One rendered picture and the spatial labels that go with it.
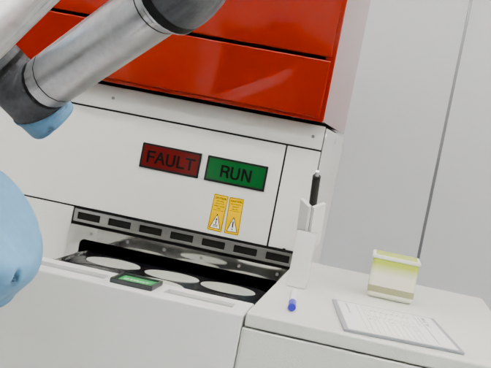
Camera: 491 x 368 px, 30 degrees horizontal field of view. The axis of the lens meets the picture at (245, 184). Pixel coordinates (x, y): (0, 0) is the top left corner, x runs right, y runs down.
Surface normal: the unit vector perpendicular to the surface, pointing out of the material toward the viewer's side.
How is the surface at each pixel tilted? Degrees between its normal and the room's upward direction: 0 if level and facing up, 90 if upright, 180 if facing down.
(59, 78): 129
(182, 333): 90
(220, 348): 90
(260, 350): 90
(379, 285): 90
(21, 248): 52
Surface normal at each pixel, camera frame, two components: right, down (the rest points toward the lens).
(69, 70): -0.41, 0.60
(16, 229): 0.85, -0.44
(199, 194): -0.16, 0.02
